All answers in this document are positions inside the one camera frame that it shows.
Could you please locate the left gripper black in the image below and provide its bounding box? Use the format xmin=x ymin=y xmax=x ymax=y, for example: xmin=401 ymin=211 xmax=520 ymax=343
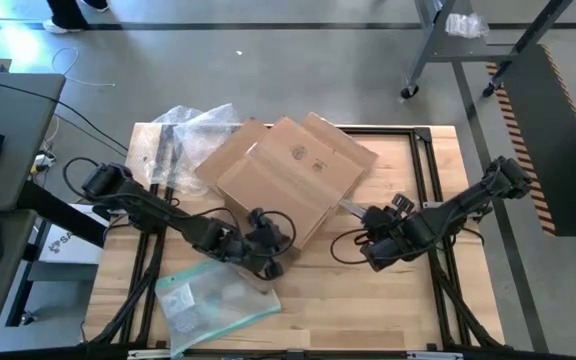
xmin=217 ymin=234 xmax=289 ymax=281

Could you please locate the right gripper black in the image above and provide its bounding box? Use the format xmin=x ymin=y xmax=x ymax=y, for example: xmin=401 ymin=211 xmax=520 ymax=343
xmin=359 ymin=193 xmax=419 ymax=275

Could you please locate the grey box cutter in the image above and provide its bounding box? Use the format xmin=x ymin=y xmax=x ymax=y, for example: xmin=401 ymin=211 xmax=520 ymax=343
xmin=338 ymin=198 xmax=369 ymax=221

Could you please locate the clear teal-edged zip pouch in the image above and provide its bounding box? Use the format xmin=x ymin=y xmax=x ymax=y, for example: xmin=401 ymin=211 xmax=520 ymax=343
xmin=154 ymin=258 xmax=283 ymax=358

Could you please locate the brown cardboard box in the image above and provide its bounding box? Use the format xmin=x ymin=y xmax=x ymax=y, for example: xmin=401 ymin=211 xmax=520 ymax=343
xmin=195 ymin=112 xmax=380 ymax=251

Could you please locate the clear bubble wrap sheet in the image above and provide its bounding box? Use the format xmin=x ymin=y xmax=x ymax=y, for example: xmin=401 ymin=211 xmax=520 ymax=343
xmin=170 ymin=103 xmax=243 ymax=197

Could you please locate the white box with logo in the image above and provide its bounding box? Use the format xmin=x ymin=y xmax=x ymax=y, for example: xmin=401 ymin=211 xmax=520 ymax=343
xmin=37 ymin=203 xmax=119 ymax=266

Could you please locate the black diagonal support bar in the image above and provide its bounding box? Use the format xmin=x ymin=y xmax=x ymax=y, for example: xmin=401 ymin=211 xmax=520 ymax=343
xmin=16 ymin=180 xmax=110 ymax=247

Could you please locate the black mat orange-striped edge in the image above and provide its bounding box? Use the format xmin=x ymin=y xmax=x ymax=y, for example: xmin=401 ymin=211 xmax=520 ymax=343
xmin=485 ymin=43 xmax=576 ymax=237

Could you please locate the grey metal cart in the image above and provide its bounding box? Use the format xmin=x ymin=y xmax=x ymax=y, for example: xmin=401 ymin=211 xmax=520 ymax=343
xmin=400 ymin=0 xmax=576 ymax=100

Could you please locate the white power adapter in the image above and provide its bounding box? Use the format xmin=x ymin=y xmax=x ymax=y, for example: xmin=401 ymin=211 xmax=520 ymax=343
xmin=30 ymin=149 xmax=58 ymax=176

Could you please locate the crumpled clear plastic bag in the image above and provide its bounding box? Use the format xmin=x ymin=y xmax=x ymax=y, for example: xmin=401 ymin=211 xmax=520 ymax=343
xmin=444 ymin=12 xmax=490 ymax=40

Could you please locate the grey desk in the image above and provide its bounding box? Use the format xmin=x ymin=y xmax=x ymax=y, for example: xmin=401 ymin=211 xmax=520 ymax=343
xmin=0 ymin=72 xmax=67 ymax=354

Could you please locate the person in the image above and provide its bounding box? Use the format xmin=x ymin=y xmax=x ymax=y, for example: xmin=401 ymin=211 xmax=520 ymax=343
xmin=42 ymin=0 xmax=112 ymax=35

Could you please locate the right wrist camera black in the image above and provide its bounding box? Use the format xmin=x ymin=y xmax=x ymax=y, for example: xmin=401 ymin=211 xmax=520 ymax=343
xmin=361 ymin=204 xmax=395 ymax=234

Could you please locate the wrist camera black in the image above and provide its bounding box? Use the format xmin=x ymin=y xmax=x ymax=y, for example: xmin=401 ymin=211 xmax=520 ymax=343
xmin=246 ymin=207 xmax=284 ymax=246
xmin=361 ymin=204 xmax=395 ymax=234

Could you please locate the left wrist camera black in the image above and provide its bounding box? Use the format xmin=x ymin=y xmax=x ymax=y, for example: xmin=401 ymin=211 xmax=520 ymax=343
xmin=246 ymin=207 xmax=284 ymax=246

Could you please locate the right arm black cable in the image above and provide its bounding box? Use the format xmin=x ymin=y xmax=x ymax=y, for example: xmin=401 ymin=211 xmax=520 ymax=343
xmin=330 ymin=227 xmax=374 ymax=266

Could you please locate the silver bracket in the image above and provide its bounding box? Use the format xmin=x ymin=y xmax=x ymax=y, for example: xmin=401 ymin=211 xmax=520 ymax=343
xmin=406 ymin=351 xmax=464 ymax=360
xmin=126 ymin=348 xmax=185 ymax=360

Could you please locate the black desk cable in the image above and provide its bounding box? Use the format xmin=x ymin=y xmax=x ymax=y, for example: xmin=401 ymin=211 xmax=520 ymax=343
xmin=0 ymin=74 xmax=129 ymax=157

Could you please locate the white floor cable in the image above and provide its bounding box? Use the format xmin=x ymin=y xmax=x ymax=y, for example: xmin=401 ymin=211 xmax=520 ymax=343
xmin=50 ymin=46 xmax=117 ymax=89

